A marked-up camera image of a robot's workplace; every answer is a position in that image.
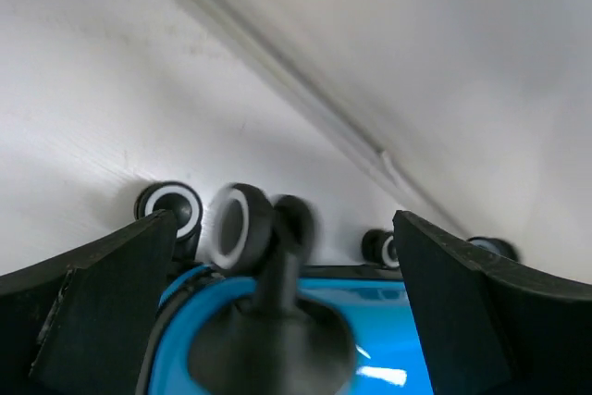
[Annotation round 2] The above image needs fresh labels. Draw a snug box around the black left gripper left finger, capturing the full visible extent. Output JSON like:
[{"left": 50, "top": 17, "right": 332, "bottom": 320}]
[{"left": 1, "top": 211, "right": 177, "bottom": 394}]

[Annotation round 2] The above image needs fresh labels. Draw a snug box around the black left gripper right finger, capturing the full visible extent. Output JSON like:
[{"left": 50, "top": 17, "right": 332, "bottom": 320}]
[{"left": 393, "top": 211, "right": 591, "bottom": 394}]

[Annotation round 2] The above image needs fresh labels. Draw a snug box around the blue hard-shell suitcase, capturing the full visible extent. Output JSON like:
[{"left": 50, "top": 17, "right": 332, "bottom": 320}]
[{"left": 131, "top": 180, "right": 522, "bottom": 395}]

